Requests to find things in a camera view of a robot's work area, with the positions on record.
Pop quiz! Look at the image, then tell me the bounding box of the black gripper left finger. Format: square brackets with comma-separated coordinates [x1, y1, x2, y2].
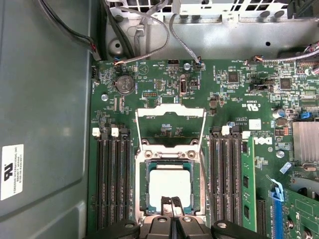
[93, 196, 173, 239]

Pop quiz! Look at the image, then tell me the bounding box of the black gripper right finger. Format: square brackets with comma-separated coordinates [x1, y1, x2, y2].
[172, 196, 254, 239]

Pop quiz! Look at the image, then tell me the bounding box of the silver CPU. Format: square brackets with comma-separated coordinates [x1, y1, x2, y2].
[146, 163, 194, 216]

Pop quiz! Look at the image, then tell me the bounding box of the metal locking lever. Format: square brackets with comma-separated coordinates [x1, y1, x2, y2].
[199, 149, 214, 221]

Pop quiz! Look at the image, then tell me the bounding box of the metal socket cover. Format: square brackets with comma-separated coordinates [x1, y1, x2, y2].
[134, 103, 208, 153]

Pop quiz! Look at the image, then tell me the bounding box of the CPU socket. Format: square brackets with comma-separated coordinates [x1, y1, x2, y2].
[134, 145, 209, 226]

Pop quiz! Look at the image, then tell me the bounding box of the RAM slot with black clip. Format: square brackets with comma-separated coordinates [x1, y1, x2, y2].
[208, 126, 220, 224]
[119, 125, 134, 225]
[101, 131, 115, 231]
[231, 126, 242, 225]

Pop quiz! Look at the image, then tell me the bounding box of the RAM slot with white clip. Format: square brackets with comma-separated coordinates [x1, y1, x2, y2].
[91, 127, 107, 231]
[111, 127, 125, 225]
[220, 125, 232, 222]

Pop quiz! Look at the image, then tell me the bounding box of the black expansion slot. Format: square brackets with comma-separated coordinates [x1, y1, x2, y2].
[257, 198, 267, 238]

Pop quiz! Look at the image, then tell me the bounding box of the blue expansion slot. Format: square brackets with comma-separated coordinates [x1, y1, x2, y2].
[266, 175, 285, 239]

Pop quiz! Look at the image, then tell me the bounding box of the green RAM stick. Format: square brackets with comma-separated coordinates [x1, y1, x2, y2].
[241, 135, 258, 232]

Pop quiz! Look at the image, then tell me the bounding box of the green motherboard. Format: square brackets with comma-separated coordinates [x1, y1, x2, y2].
[88, 59, 319, 239]

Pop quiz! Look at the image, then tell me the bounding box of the pale blue tag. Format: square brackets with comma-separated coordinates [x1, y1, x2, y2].
[279, 161, 292, 174]

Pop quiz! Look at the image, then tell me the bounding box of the internal USB port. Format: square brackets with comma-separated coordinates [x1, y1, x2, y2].
[179, 75, 188, 96]

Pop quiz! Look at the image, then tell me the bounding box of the coin cell battery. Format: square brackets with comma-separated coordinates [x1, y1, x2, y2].
[113, 74, 136, 95]

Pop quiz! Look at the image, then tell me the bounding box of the chipset heatsink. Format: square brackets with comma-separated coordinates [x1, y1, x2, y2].
[292, 121, 319, 163]

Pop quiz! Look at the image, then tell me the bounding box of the white printed label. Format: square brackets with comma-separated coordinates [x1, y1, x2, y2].
[0, 143, 25, 201]

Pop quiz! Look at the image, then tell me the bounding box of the black PC case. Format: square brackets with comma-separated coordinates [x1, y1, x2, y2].
[0, 0, 319, 239]

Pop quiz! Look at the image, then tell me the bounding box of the metal drive cage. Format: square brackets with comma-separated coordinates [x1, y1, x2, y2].
[159, 0, 291, 24]

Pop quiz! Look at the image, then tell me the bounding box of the grey ribbon cable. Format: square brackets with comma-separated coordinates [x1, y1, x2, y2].
[168, 12, 203, 66]
[106, 0, 171, 65]
[245, 51, 319, 63]

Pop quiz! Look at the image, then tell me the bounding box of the black cable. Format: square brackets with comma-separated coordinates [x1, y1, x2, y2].
[41, 0, 102, 61]
[106, 7, 136, 58]

